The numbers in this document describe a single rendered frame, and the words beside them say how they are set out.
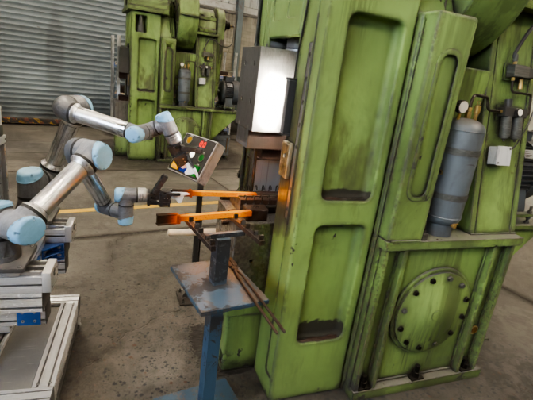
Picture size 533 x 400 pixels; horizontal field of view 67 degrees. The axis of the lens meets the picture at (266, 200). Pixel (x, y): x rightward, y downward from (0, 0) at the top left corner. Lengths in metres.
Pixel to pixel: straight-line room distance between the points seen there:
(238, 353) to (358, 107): 1.50
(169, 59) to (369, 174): 5.30
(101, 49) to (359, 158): 8.52
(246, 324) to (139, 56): 5.35
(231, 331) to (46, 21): 8.42
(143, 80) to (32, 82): 3.45
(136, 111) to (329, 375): 5.48
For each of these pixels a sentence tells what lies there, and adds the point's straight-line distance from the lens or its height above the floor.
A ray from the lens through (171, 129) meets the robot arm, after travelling 2.03.
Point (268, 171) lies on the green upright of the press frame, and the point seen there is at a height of 1.08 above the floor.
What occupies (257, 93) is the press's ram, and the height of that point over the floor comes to 1.55.
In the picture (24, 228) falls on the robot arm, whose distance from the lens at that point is 1.72.
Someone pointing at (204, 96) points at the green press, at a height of 1.14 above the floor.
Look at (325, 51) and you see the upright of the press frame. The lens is 1.75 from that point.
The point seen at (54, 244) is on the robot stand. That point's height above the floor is 0.68.
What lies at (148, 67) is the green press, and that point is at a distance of 7.01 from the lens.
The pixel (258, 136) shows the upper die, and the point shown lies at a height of 1.33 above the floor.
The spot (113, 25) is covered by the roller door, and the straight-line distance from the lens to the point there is 10.07.
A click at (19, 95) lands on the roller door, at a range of 9.94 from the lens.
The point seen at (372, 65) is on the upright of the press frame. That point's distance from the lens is 1.94.
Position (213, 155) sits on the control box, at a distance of 2.56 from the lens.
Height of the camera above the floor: 1.65
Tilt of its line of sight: 17 degrees down
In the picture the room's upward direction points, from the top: 7 degrees clockwise
